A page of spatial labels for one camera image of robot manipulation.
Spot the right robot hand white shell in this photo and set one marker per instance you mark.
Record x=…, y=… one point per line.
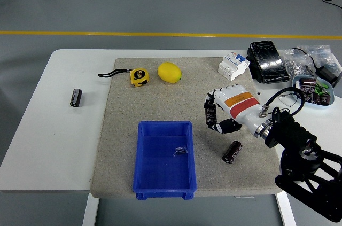
x=240, y=103

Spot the blue plastic box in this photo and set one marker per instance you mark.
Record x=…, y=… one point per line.
x=163, y=167

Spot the white circuit breaker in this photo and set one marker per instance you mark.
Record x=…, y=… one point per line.
x=232, y=67

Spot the black wrapped case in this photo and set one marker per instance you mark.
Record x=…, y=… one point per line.
x=268, y=63

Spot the grey-brown mat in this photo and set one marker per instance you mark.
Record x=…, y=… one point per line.
x=187, y=103

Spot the clear bag of nuts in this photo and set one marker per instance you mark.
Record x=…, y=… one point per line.
x=292, y=63

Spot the small metal clips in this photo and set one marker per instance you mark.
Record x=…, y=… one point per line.
x=181, y=150

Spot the yellow lemon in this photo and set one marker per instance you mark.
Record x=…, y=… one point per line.
x=169, y=72

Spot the light blue bowl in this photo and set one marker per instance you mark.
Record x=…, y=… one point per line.
x=319, y=106

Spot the green plastic parts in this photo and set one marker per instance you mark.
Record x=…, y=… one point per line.
x=320, y=88

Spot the large black power adapter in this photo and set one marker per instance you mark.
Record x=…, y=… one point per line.
x=327, y=74

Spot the clear bag of screws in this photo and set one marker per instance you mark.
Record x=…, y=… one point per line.
x=320, y=52

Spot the yellow tape measure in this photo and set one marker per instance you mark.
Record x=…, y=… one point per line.
x=139, y=77

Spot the white table leg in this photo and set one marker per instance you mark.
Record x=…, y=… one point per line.
x=90, y=210
x=287, y=215

